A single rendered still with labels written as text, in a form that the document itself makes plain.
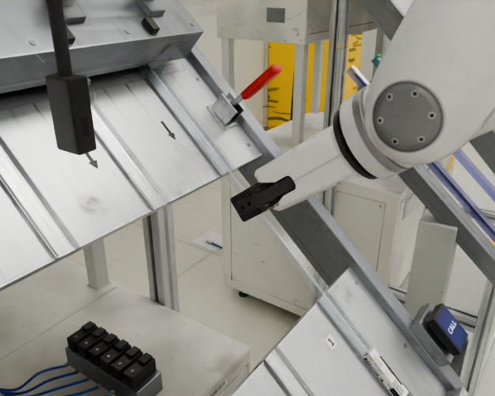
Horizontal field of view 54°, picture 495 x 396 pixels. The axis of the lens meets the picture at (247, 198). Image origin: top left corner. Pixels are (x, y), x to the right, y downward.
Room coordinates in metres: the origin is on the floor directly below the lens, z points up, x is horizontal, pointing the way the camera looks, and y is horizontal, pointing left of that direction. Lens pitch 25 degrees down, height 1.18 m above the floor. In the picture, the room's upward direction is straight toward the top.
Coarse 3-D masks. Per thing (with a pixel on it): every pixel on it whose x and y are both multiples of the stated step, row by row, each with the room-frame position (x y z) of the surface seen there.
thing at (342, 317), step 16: (160, 80) 0.58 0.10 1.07; (176, 96) 0.57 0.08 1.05; (176, 112) 0.56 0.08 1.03; (192, 112) 0.56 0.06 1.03; (192, 128) 0.55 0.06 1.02; (208, 144) 0.53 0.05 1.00; (224, 160) 0.53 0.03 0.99; (240, 176) 0.52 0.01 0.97; (272, 224) 0.49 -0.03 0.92; (288, 240) 0.48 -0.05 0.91; (288, 256) 0.47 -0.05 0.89; (304, 272) 0.46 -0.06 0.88; (320, 288) 0.45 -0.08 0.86; (336, 304) 0.44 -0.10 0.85; (336, 320) 0.43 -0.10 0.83; (352, 320) 0.44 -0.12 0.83; (352, 336) 0.42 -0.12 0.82; (368, 352) 0.41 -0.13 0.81
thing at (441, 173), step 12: (348, 72) 0.69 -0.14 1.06; (360, 72) 0.69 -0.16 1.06; (360, 84) 0.68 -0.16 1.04; (432, 168) 0.62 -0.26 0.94; (444, 168) 0.63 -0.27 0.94; (444, 180) 0.61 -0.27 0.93; (456, 192) 0.60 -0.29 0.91; (468, 204) 0.60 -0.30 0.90; (480, 216) 0.59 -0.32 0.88; (492, 228) 0.58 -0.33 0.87
